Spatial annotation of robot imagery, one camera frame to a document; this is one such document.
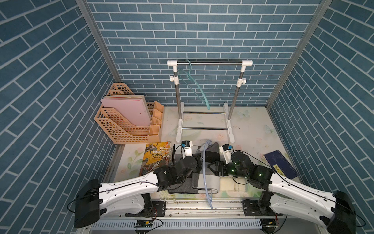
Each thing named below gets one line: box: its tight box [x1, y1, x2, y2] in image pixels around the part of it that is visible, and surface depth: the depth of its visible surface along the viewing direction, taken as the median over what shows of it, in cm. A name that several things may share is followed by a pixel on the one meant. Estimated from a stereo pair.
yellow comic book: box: [139, 141, 172, 177], surface depth 94 cm
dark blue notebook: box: [263, 149, 300, 180], surface depth 92 cm
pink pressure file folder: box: [100, 98, 151, 127], surface depth 90 cm
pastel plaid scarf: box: [197, 173, 260, 195], surface depth 80 cm
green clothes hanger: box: [178, 58, 211, 111], surface depth 79 cm
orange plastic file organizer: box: [94, 82, 165, 144], surface depth 96 cm
